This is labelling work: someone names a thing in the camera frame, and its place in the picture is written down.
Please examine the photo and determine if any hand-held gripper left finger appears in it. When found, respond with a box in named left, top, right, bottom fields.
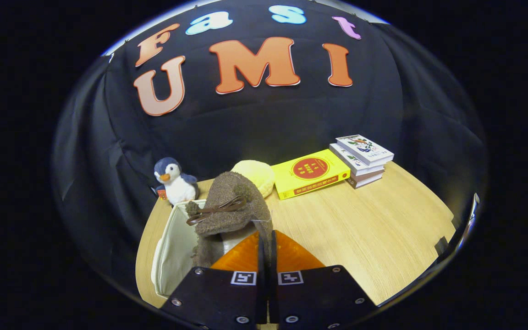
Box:
left=159, top=231, right=267, bottom=329

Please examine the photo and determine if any white book with green print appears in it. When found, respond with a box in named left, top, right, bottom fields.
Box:
left=329, top=143, right=386, bottom=176

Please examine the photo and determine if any yellow book with red circle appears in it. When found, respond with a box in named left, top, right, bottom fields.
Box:
left=271, top=149, right=351, bottom=200

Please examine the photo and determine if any brown shoe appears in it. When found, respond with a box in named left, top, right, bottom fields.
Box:
left=185, top=172, right=274, bottom=269

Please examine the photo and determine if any yellow round plush cushion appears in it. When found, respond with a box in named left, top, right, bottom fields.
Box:
left=231, top=160, right=275, bottom=198

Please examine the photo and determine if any beige fabric storage box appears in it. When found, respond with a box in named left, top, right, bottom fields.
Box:
left=151, top=199, right=209, bottom=298

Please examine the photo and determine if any penguin plush toy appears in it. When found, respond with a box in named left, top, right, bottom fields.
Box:
left=152, top=157, right=199, bottom=207

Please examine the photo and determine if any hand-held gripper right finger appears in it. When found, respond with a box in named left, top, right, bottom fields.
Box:
left=269, top=231, right=378, bottom=329

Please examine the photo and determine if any white book with floral cover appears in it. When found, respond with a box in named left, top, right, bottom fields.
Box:
left=336, top=134, right=394, bottom=166

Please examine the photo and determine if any black backdrop cloth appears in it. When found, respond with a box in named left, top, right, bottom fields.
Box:
left=52, top=2, right=487, bottom=294

